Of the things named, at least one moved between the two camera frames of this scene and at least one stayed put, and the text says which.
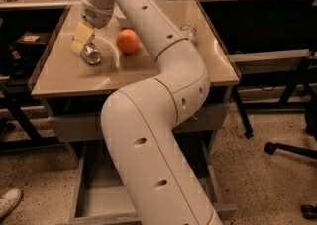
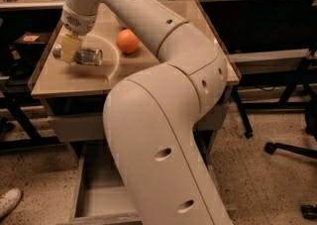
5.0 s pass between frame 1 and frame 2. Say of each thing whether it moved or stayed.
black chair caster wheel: stayed
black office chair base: stayed
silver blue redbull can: moved
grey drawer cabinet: stayed
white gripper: moved
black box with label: stayed
